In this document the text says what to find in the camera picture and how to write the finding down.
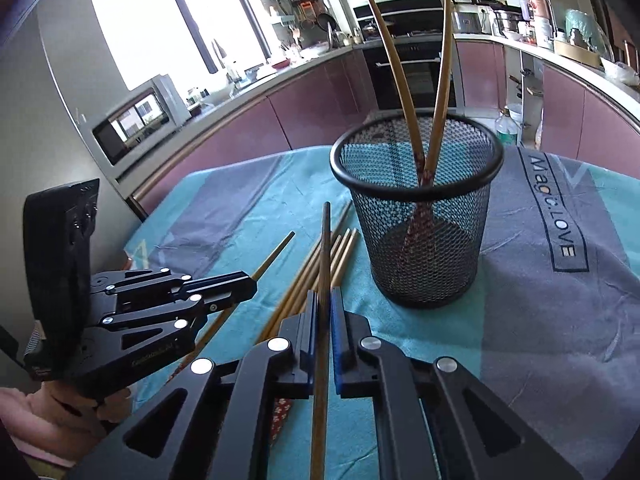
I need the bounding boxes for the pink kitchen cabinets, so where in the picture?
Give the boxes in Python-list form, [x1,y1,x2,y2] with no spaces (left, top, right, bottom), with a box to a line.
[132,40,640,211]

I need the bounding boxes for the black built-in oven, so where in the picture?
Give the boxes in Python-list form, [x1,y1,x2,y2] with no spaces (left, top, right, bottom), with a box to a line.
[361,40,463,111]

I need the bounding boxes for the teal and grey printed tablecloth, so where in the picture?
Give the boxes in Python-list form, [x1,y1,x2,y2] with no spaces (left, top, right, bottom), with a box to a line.
[122,145,640,480]

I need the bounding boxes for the clear plastic bottle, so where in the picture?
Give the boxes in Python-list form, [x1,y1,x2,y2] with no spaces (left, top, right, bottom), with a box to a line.
[495,107,523,147]

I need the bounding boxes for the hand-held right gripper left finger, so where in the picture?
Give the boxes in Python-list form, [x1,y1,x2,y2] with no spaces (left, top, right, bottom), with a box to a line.
[65,287,322,480]

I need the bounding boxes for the person's left forearm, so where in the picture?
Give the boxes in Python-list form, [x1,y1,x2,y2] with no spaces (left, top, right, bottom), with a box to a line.
[0,387,66,466]

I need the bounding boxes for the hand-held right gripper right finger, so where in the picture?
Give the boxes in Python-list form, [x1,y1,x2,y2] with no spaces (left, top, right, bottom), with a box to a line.
[329,286,583,480]

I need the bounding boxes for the silver toaster oven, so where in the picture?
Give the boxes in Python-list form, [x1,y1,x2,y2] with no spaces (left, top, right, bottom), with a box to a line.
[452,4,488,35]

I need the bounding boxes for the kitchen window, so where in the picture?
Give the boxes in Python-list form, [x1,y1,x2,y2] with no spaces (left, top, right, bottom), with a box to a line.
[87,0,273,92]

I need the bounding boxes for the cardboard box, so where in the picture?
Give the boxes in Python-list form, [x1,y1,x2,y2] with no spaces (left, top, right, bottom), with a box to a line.
[552,39,601,68]

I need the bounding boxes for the stainless steel pot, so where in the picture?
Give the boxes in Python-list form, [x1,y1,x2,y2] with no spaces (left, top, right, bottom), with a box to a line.
[492,7,523,36]

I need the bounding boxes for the silver microwave oven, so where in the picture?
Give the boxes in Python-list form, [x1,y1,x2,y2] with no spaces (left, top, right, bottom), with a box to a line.
[91,74,193,166]

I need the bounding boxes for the white bucket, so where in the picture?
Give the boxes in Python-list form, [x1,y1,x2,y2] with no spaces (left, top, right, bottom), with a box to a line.
[505,104,543,131]

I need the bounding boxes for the kitchen faucet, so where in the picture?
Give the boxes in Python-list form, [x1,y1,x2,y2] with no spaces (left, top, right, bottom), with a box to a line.
[210,37,231,81]

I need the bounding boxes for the person's left hand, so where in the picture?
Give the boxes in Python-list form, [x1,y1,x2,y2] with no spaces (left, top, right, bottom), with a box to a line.
[25,384,133,443]

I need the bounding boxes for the bunch of wooden chopsticks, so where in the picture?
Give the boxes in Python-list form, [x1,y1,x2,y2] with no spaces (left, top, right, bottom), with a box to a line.
[254,200,361,443]

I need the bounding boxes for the black built-in upper appliance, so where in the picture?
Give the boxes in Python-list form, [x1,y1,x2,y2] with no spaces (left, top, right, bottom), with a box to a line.
[352,0,453,38]

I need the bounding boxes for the black mesh utensil holder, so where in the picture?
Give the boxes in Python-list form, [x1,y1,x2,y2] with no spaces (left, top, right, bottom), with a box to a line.
[330,111,505,310]

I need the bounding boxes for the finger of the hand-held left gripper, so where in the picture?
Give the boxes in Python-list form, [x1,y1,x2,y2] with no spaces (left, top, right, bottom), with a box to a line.
[89,267,252,298]
[99,282,259,334]

